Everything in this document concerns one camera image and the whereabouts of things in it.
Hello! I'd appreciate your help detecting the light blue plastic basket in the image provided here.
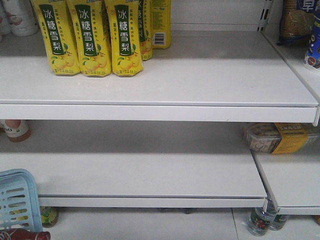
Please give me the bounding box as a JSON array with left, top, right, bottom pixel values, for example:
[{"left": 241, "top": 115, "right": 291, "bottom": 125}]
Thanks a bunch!
[{"left": 0, "top": 168, "right": 43, "bottom": 232}]

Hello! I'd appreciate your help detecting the red coca-cola aluminium bottle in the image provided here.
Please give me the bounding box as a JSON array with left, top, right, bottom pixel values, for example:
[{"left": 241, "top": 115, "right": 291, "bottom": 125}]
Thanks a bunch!
[{"left": 0, "top": 228, "right": 51, "bottom": 240}]

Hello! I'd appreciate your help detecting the white metal shelf unit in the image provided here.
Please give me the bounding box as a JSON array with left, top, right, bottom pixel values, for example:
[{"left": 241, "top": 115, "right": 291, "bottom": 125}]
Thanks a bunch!
[{"left": 0, "top": 22, "right": 320, "bottom": 240}]

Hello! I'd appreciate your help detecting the yellow pear drink bottle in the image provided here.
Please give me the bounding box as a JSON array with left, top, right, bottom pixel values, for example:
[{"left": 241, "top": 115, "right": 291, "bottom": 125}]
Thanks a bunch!
[
  {"left": 138, "top": 0, "right": 153, "bottom": 61},
  {"left": 105, "top": 0, "right": 144, "bottom": 77},
  {"left": 67, "top": 0, "right": 112, "bottom": 78},
  {"left": 31, "top": 0, "right": 81, "bottom": 76},
  {"left": 151, "top": 0, "right": 172, "bottom": 49}
]

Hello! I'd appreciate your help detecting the clear cookie box yellow label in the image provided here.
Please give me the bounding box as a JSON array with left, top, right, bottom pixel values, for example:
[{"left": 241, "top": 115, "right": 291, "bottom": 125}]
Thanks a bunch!
[{"left": 242, "top": 122, "right": 320, "bottom": 154}]

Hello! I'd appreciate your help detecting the clear water bottle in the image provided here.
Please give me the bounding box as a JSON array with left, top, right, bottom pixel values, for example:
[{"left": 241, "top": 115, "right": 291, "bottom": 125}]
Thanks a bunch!
[
  {"left": 269, "top": 214, "right": 290, "bottom": 231},
  {"left": 247, "top": 207, "right": 277, "bottom": 237}
]

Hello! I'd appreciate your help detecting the orange C100 juice bottle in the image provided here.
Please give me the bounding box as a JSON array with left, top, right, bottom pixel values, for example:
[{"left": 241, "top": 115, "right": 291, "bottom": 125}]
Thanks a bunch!
[{"left": 1, "top": 119, "right": 31, "bottom": 143}]

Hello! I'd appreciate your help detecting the yellow tea bottle lower shelf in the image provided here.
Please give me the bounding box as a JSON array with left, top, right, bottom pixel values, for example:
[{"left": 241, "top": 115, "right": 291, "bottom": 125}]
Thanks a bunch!
[{"left": 40, "top": 206, "right": 59, "bottom": 228}]

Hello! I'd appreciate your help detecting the brown cracker package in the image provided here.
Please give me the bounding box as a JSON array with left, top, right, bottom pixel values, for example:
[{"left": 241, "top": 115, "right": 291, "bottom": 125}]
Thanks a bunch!
[{"left": 278, "top": 0, "right": 320, "bottom": 46}]

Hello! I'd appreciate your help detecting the blue cookie cup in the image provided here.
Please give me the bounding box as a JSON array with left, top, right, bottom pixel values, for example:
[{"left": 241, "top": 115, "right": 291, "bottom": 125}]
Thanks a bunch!
[{"left": 304, "top": 10, "right": 320, "bottom": 75}]

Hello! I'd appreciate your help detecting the white milk drink bottle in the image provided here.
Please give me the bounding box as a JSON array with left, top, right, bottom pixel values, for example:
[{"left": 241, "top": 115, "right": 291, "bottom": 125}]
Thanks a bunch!
[{"left": 4, "top": 0, "right": 38, "bottom": 37}]

